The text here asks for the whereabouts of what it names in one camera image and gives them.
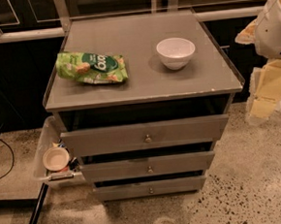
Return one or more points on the grey middle drawer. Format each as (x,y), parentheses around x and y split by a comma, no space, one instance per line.
(152,166)

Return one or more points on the green snack bag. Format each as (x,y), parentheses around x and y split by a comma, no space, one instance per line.
(91,67)

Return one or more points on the grey bottom drawer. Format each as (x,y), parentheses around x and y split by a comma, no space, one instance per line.
(149,188)

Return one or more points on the grey top drawer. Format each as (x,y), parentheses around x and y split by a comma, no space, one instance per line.
(99,141)

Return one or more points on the small beige bowl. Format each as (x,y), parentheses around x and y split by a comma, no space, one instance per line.
(56,158)

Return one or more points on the grey drawer cabinet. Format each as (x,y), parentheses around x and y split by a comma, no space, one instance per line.
(205,86)

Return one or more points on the black floor bar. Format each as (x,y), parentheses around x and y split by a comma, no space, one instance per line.
(38,205)

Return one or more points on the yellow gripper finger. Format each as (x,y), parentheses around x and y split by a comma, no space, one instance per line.
(247,35)
(265,92)

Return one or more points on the grey drawer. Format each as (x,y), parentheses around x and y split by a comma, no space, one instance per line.
(152,166)
(149,188)
(99,141)

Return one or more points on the white bowl on cabinet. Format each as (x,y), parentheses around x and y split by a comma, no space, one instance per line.
(175,53)

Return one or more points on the metal railing frame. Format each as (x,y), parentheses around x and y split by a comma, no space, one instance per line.
(21,18)

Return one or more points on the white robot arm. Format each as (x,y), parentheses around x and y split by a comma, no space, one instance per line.
(268,31)

